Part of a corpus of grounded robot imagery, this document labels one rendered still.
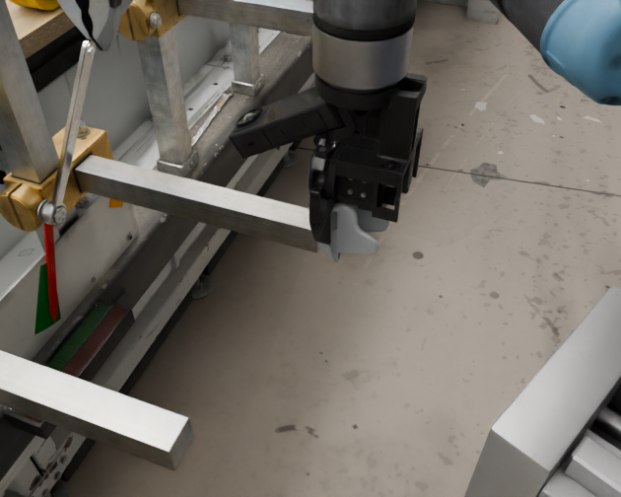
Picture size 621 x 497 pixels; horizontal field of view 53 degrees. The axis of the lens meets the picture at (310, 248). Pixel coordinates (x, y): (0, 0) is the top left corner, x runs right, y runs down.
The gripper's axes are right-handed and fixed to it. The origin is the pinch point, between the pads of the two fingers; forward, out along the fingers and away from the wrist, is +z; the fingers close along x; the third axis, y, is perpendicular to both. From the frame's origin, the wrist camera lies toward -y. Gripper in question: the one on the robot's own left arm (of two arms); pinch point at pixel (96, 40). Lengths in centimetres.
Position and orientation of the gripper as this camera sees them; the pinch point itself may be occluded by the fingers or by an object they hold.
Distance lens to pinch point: 64.0
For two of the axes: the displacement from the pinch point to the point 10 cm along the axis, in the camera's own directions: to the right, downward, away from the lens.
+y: 3.6, -6.5, 6.7
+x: -9.3, -2.5, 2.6
